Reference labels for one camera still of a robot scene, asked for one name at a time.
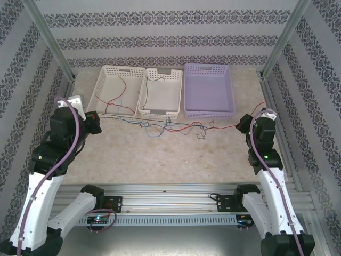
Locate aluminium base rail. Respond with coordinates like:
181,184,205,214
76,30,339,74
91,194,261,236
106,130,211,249
50,183,302,214

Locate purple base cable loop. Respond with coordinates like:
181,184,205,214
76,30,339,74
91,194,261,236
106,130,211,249
88,209,117,234

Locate slotted grey cable duct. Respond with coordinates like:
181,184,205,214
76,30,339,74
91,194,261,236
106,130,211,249
77,214,238,227

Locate white perforated plastic basket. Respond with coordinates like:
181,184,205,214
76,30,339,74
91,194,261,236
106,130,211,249
90,65,147,117
137,67,184,119

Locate aluminium side rail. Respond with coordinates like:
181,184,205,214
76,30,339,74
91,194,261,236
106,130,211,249
62,76,78,107
258,74,304,193

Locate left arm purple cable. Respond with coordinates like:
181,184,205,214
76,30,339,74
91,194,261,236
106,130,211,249
15,96,81,256

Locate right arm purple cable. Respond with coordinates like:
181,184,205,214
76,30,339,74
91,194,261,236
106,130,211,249
247,108,306,256

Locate aluminium frame post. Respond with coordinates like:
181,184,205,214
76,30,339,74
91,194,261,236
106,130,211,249
22,0,76,81
261,0,312,78

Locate purple perforated plastic basket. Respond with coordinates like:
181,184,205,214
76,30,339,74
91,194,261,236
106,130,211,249
183,63,236,120

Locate thin red cable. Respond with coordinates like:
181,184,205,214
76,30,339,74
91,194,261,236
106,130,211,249
164,102,268,134
105,101,136,114
95,77,127,105

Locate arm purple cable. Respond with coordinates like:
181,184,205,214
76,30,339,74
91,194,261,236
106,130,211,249
247,108,306,256
15,96,81,256

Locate grey metal base sheet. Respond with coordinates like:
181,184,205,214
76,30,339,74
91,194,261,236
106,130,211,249
61,225,264,256

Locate small controller circuit board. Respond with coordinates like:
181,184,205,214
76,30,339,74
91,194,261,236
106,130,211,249
236,217,253,228
87,215,110,225

